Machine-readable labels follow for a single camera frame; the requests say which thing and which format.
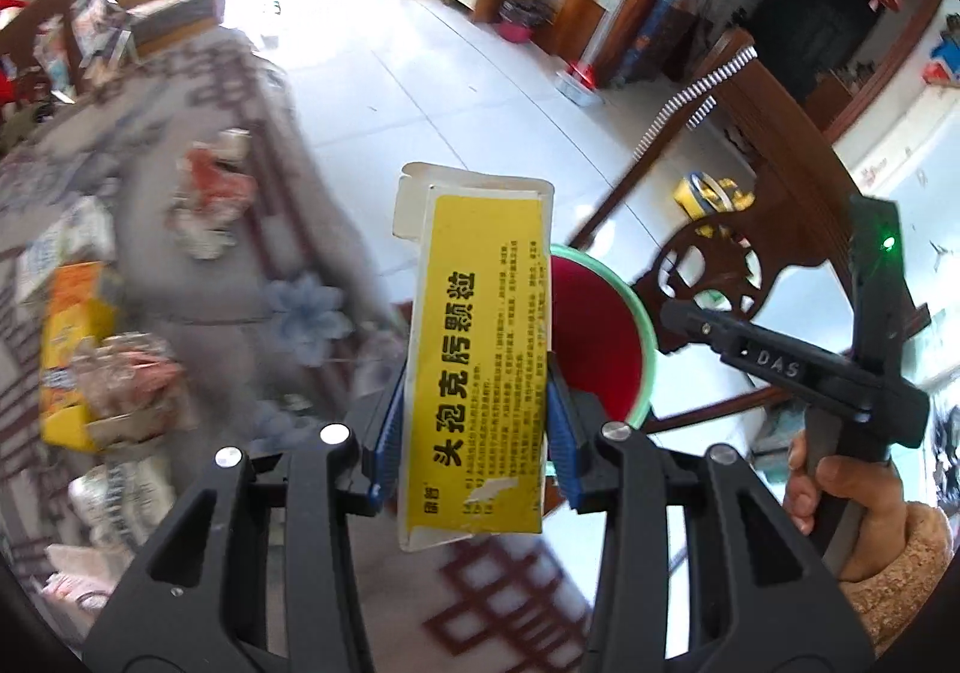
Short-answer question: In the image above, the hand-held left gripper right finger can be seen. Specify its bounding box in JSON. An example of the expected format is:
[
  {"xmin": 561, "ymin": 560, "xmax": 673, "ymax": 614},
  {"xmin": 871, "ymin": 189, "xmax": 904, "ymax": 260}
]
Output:
[{"xmin": 546, "ymin": 350, "xmax": 875, "ymax": 673}]

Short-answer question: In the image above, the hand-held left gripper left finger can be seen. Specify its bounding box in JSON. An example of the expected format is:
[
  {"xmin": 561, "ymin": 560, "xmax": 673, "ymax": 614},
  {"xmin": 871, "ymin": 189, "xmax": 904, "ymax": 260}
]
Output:
[{"xmin": 82, "ymin": 361, "xmax": 410, "ymax": 673}]

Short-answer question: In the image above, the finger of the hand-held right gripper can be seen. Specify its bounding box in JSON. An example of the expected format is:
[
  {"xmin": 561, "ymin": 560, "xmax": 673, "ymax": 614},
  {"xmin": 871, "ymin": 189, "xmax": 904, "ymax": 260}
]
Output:
[{"xmin": 658, "ymin": 300, "xmax": 743, "ymax": 363}]

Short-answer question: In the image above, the red bucket with green rim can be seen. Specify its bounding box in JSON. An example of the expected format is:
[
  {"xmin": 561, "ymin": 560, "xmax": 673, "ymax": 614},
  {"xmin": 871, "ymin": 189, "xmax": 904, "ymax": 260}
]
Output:
[{"xmin": 550, "ymin": 244, "xmax": 659, "ymax": 430}]

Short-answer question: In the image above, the yellow medicine box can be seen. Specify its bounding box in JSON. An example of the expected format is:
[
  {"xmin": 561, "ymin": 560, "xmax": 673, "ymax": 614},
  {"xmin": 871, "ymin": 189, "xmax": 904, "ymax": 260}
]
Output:
[{"xmin": 394, "ymin": 163, "xmax": 556, "ymax": 554}]

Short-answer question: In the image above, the cream round food package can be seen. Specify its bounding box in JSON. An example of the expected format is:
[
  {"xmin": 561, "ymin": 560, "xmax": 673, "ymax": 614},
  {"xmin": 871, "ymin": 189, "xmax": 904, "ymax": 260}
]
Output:
[{"xmin": 67, "ymin": 455, "xmax": 177, "ymax": 561}]

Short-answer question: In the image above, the red white wrapper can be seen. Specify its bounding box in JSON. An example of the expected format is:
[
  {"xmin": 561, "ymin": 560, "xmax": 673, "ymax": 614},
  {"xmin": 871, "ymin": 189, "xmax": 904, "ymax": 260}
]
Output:
[{"xmin": 169, "ymin": 128, "xmax": 260, "ymax": 261}]

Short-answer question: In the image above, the orange yellow snack box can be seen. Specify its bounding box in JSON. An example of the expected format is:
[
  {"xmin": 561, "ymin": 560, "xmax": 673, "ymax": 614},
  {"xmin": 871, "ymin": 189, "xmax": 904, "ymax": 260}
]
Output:
[{"xmin": 39, "ymin": 260, "xmax": 125, "ymax": 453}]

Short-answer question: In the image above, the white green milk carton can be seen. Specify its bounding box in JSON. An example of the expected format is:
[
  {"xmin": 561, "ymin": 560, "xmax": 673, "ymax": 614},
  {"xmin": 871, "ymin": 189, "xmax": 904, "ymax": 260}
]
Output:
[{"xmin": 15, "ymin": 196, "xmax": 117, "ymax": 303}]

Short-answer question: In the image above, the person's right forearm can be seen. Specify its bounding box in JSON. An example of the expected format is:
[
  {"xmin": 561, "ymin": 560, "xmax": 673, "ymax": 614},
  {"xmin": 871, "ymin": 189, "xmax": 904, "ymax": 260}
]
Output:
[{"xmin": 836, "ymin": 500, "xmax": 957, "ymax": 655}]

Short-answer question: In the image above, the person's right hand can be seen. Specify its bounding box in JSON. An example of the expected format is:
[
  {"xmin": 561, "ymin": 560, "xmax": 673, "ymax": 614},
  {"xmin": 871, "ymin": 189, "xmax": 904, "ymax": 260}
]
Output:
[{"xmin": 784, "ymin": 429, "xmax": 912, "ymax": 580}]

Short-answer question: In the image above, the yellow toy car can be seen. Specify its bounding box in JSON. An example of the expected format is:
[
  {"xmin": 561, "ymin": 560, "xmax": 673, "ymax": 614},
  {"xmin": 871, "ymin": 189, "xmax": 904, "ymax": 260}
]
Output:
[{"xmin": 673, "ymin": 172, "xmax": 755, "ymax": 220}]

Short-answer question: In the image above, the floral printed tablecloth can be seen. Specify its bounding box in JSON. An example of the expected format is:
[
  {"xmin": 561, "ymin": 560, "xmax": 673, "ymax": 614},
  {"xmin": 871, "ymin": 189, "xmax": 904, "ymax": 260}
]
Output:
[{"xmin": 0, "ymin": 28, "xmax": 593, "ymax": 673}]

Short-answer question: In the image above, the carved wooden dining chair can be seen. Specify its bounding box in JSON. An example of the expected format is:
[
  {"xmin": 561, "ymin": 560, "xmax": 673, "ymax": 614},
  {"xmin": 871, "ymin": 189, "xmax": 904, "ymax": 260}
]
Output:
[{"xmin": 566, "ymin": 28, "xmax": 931, "ymax": 464}]

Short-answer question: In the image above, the red bin with black liner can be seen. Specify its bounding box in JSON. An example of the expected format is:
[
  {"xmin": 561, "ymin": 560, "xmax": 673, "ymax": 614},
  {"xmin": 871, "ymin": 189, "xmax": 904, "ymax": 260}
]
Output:
[{"xmin": 496, "ymin": 0, "xmax": 552, "ymax": 44}]

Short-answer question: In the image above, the white bead string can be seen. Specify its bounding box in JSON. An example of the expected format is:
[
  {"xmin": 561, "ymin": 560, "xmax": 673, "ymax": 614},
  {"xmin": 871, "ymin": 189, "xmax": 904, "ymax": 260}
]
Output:
[{"xmin": 632, "ymin": 43, "xmax": 758, "ymax": 160}]

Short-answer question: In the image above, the red blue wall decoration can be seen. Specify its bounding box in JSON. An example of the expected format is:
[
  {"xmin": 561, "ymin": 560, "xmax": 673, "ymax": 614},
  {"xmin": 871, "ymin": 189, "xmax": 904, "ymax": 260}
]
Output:
[{"xmin": 922, "ymin": 13, "xmax": 960, "ymax": 89}]

